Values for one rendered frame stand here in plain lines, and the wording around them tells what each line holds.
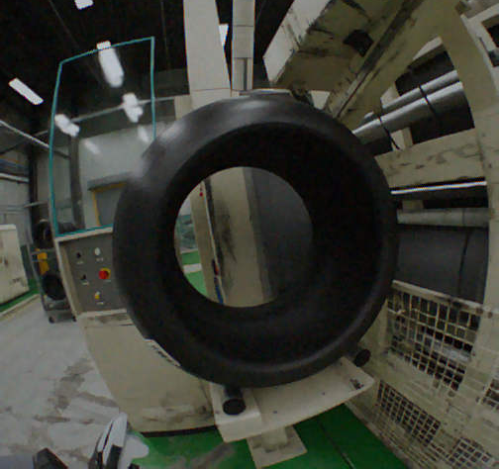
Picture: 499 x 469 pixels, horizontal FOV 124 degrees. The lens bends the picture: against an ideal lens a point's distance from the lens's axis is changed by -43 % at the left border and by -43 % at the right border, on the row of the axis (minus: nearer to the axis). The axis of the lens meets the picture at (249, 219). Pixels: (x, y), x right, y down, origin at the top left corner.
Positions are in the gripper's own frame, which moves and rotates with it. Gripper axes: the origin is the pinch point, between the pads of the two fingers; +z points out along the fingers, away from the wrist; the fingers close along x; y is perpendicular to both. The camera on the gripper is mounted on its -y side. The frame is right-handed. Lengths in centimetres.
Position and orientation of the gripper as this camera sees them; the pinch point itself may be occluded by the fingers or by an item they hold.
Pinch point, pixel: (117, 419)
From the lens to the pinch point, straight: 39.1
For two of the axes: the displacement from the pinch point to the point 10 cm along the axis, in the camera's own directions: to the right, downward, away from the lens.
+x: 6.8, -4.2, -6.0
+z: 2.2, -6.6, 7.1
